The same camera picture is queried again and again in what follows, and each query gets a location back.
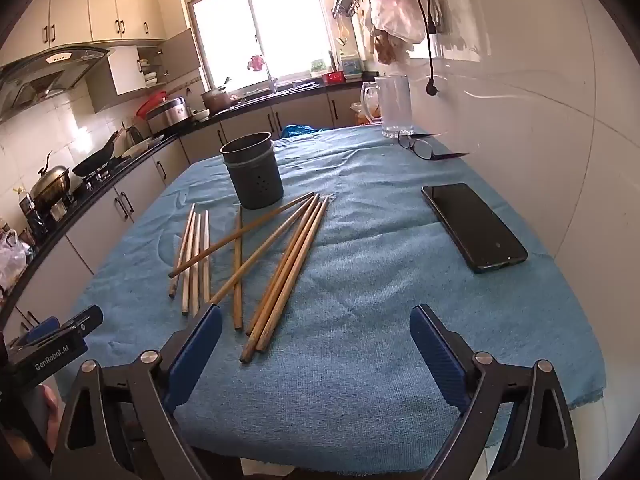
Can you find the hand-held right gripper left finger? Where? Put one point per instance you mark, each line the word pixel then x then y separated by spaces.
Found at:
pixel 195 355

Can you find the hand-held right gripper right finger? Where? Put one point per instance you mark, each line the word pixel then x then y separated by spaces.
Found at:
pixel 440 360

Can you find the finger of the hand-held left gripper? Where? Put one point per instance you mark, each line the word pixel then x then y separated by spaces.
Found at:
pixel 42 327
pixel 82 317

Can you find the pile of wooden chopsticks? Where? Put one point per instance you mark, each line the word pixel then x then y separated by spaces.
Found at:
pixel 280 270

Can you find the dark grey utensil holder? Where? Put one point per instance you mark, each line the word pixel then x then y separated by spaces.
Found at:
pixel 255 175

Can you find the person's left hand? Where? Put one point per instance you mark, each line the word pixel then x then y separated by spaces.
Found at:
pixel 52 417

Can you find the blue towel cloth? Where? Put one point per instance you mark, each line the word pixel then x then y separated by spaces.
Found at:
pixel 375 310

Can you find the black smartphone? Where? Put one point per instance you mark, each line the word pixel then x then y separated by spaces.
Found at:
pixel 472 227

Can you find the steel kettle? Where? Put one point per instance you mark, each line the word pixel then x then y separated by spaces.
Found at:
pixel 50 182

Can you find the grey lower kitchen cabinets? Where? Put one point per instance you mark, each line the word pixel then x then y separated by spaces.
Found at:
pixel 142 185

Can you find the black wok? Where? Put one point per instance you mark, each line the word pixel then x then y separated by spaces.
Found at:
pixel 97 160

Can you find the black eyeglasses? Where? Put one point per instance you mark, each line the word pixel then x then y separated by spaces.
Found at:
pixel 422 147

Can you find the silver rice cooker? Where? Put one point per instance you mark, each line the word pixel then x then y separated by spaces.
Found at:
pixel 170 112

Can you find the red plastic lid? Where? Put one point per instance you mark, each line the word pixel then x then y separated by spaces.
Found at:
pixel 150 104

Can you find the blue plastic bag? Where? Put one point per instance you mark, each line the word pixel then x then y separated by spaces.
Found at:
pixel 299 130

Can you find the glass range hood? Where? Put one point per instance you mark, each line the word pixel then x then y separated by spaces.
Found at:
pixel 45 72

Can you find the stack of white dishes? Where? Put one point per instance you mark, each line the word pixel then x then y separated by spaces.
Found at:
pixel 149 76

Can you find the brown cooking pot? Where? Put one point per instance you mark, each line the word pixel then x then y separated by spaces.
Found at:
pixel 216 101

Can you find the clear bag with yellow contents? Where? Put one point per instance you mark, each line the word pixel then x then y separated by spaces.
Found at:
pixel 361 114

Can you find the clear glass mug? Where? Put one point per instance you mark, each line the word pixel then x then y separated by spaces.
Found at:
pixel 395 105

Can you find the black kitchen countertop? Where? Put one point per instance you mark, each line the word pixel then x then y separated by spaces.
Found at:
pixel 295 94

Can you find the chrome sink faucet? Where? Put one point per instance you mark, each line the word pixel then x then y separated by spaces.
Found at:
pixel 271 77

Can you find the pink cloth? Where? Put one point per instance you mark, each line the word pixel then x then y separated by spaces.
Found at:
pixel 256 63

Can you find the red plastic basket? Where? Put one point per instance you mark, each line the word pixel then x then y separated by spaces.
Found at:
pixel 333 78

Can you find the white detergent jug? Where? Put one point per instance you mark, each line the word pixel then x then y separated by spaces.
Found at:
pixel 351 65

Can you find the cream upper kitchen cabinets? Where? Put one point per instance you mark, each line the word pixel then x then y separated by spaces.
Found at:
pixel 100 5

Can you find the brown hanging bag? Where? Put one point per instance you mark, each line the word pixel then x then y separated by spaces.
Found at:
pixel 392 47

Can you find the kitchen window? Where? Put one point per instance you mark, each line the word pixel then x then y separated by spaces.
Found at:
pixel 260 25

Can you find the white power strip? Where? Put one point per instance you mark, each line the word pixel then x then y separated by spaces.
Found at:
pixel 438 15

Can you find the pink translucent plastic bags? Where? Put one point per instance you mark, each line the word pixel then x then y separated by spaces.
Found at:
pixel 397 10

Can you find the open wall cabinet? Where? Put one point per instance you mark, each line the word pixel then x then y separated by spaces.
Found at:
pixel 175 55

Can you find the wall utensil rack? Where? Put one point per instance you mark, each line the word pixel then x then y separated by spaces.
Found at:
pixel 346 2

